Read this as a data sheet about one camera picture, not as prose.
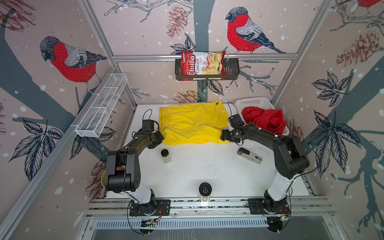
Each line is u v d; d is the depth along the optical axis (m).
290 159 0.49
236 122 0.77
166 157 0.84
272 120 0.97
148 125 0.76
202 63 0.88
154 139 0.79
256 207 0.73
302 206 0.76
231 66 0.86
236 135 0.71
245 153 0.89
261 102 1.13
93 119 0.72
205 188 0.69
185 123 1.07
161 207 0.73
